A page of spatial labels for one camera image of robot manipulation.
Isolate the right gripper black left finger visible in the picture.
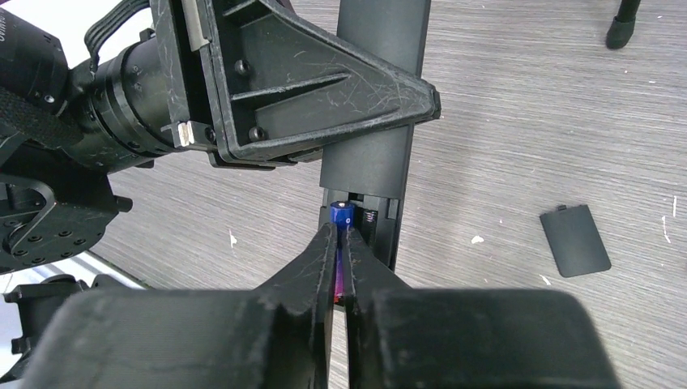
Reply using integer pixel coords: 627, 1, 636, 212
22, 224, 337, 388

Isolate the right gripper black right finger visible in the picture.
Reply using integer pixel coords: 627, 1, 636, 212
343, 230, 621, 388

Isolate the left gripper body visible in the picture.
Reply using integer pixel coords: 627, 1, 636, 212
151, 1, 322, 169

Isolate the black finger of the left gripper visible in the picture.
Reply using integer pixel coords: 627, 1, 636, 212
203, 1, 440, 162

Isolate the black remote control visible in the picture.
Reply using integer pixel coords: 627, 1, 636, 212
319, 0, 431, 268

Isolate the purple battery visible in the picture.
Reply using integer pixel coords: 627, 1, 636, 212
330, 201, 355, 304

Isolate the black remote battery cover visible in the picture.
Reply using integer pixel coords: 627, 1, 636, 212
540, 204, 612, 278

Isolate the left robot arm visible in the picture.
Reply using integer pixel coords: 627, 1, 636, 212
1, 1, 441, 388

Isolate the black music stand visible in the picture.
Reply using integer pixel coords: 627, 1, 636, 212
605, 0, 641, 50

